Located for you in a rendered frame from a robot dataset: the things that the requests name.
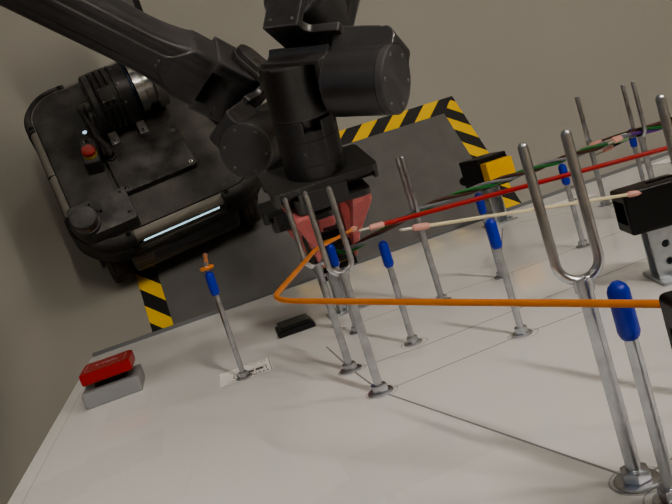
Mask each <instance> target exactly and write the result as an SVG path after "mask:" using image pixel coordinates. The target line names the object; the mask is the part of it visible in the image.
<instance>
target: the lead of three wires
mask: <svg viewBox="0 0 672 504"><path fill-rule="evenodd" d="M413 213H416V212H415V209H413V210H411V211H409V212H407V213H405V214H404V215H402V216H406V215H410V214H413ZM402 216H401V217H402ZM404 222H406V221H404ZM404 222H400V223H396V224H392V225H389V226H385V227H383V228H380V229H378V230H377V231H376V232H374V233H372V234H370V235H368V236H366V237H364V238H362V239H361V240H359V241H358V242H356V243H355V244H354V245H351V246H350V247H351V250H352V252H354V251H356V250H358V249H359V248H361V247H363V246H364V245H365V244H367V243H369V242H371V241H373V240H375V239H377V238H379V237H380V236H382V235H383V234H385V233H386V232H387V231H389V230H390V229H393V228H395V227H397V226H399V225H401V224H402V223H404ZM336 252H337V255H338V256H343V255H346V252H345V248H343V249H341V250H338V249H336Z"/></svg>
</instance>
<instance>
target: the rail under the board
mask: <svg viewBox="0 0 672 504"><path fill-rule="evenodd" d="M667 155H669V152H666V153H663V154H660V155H657V156H654V157H651V158H650V161H653V160H656V159H659V158H662V157H664V156H667ZM636 166H637V164H636V163H634V164H631V165H628V166H626V167H623V168H620V169H617V170H614V171H611V172H608V173H606V174H603V175H600V176H601V179H602V178H605V177H607V176H610V175H613V174H616V173H619V172H622V171H625V170H627V169H630V168H633V167H636ZM593 181H596V177H594V178H591V179H588V180H586V181H584V182H585V184H588V183H590V182H593ZM565 191H566V189H565V188H563V189H560V190H557V191H554V192H551V193H548V194H546V195H543V196H542V199H545V198H548V197H551V196H553V195H556V194H559V193H562V192H565ZM531 203H532V199H531V200H528V201H526V202H523V203H520V204H517V205H514V206H511V207H508V208H506V211H507V212H508V211H511V210H514V209H516V208H519V207H522V206H525V205H528V204H531ZM479 221H482V219H480V220H473V221H468V222H466V223H463V224H460V225H457V226H454V227H451V228H448V229H446V230H443V231H440V232H437V233H434V234H431V235H428V236H426V237H427V240H428V239H431V238H434V237H437V236H439V235H442V234H445V233H448V232H451V231H454V230H457V229H459V228H462V227H465V226H468V225H471V224H474V223H477V222H479ZM420 242H421V239H417V240H414V241H411V242H408V243H406V244H403V245H400V246H397V247H394V248H391V249H390V252H394V251H397V250H400V249H402V248H405V247H408V246H411V245H414V244H417V243H420ZM380 256H381V254H380V253H377V254H374V255H371V256H368V257H366V258H363V259H360V260H357V261H358V262H357V263H355V264H354V265H357V264H360V263H363V262H365V261H368V260H371V259H374V258H377V257H380ZM314 279H317V276H316V275H314V276H311V277H308V278H306V279H303V280H300V281H297V282H294V283H291V284H289V285H288V286H287V287H286V288H285V289H284V290H286V289H289V288H291V287H294V286H297V285H300V284H303V283H306V282H309V281H311V280H314ZM277 289H278V288H277ZM277 289H274V290H271V291H268V292H266V293H263V294H260V295H257V296H254V297H251V298H248V299H246V300H243V301H240V302H237V303H234V304H231V305H229V306H226V307H224V310H225V311H226V310H229V309H232V308H235V307H237V306H240V305H243V304H246V303H249V302H252V301H254V300H257V299H260V298H263V297H266V296H269V295H272V294H274V293H275V291H276V290H277ZM217 313H219V311H218V309H217V310H214V311H211V312H209V313H206V314H203V315H200V316H197V317H194V318H191V319H189V320H186V321H183V322H180V323H177V324H174V325H171V326H169V327H166V328H163V329H160V330H157V331H154V332H151V333H149V334H146V335H143V336H140V337H137V338H134V339H131V340H129V341H126V342H123V343H120V344H117V345H114V346H111V347H109V348H106V349H103V350H100V351H97V352H94V353H92V357H95V356H98V355H101V354H104V353H106V352H109V351H112V350H115V349H118V348H121V347H123V346H126V345H129V344H132V343H135V342H138V341H141V340H143V339H146V338H149V337H152V336H155V335H158V334H161V333H163V332H166V331H169V330H172V329H175V328H178V327H180V326H183V325H186V324H189V323H192V322H195V321H198V320H200V319H203V318H206V317H209V316H212V315H215V314H217Z"/></svg>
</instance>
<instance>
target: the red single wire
mask: <svg viewBox="0 0 672 504"><path fill-rule="evenodd" d="M667 150H668V149H667V146H664V147H660V148H656V149H653V150H649V151H645V152H642V153H638V154H634V155H630V156H627V157H623V158H619V159H615V160H612V161H608V162H604V163H600V164H597V165H593V166H589V167H585V168H582V169H581V171H582V173H586V172H589V171H593V170H597V169H600V168H604V167H608V166H612V165H615V164H619V163H623V162H627V161H630V160H634V159H638V158H641V157H645V156H649V155H653V154H656V153H660V152H664V151H667ZM567 177H571V173H570V172H567V173H563V174H559V175H556V176H552V177H548V178H544V179H541V180H537V181H538V184H539V185H541V184H545V183H548V182H552V181H556V180H560V179H563V178H567ZM526 188H528V185H527V183H526V184H522V185H518V186H514V187H511V188H507V189H503V190H499V191H496V192H492V193H488V194H484V195H481V196H477V197H473V198H469V199H466V200H462V201H458V202H455V203H451V204H447V205H443V206H440V207H436V208H432V209H428V210H425V211H421V212H417V213H413V214H410V215H406V216H402V217H398V218H395V219H391V220H387V221H383V222H382V221H381V222H378V223H374V224H370V225H369V227H366V228H362V229H359V230H358V232H361V231H365V230H376V229H380V228H383V227H385V226H389V225H392V224H396V223H400V222H404V221H407V220H411V219H415V218H418V217H422V216H426V215H430V214H433V213H437V212H441V211H444V210H448V209H452V208H456V207H459V206H463V205H467V204H470V203H474V202H478V201H482V200H485V199H489V198H493V197H496V196H500V195H504V194H508V193H511V192H515V191H519V190H522V189H526Z"/></svg>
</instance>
